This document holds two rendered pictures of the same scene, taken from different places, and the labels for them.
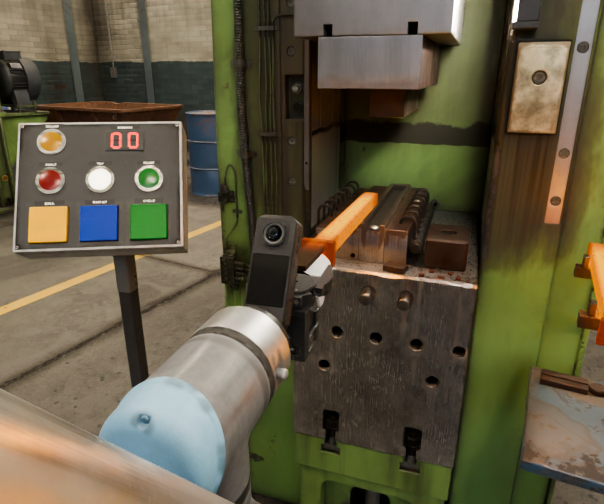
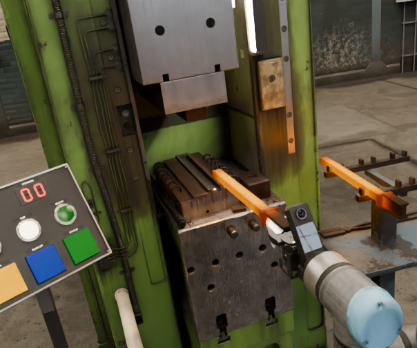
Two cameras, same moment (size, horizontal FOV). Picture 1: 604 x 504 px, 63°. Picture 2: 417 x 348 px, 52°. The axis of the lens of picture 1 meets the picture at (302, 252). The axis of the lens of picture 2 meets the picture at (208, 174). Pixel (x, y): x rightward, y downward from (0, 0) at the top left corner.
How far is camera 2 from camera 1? 0.64 m
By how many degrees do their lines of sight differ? 33
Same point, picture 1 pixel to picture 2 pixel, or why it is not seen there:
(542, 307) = (297, 199)
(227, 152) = (80, 172)
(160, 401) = (376, 295)
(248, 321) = (336, 256)
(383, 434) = (254, 311)
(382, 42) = (201, 79)
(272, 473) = not seen: outside the picture
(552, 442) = (355, 262)
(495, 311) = not seen: hidden behind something
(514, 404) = not seen: hidden behind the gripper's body
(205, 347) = (348, 273)
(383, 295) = (239, 227)
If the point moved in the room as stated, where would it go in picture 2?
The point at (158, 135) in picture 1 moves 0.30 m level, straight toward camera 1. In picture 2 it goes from (56, 179) to (133, 195)
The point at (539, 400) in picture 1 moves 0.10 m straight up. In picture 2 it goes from (331, 246) to (331, 221)
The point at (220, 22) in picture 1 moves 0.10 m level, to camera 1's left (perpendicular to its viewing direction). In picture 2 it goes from (55, 79) to (21, 86)
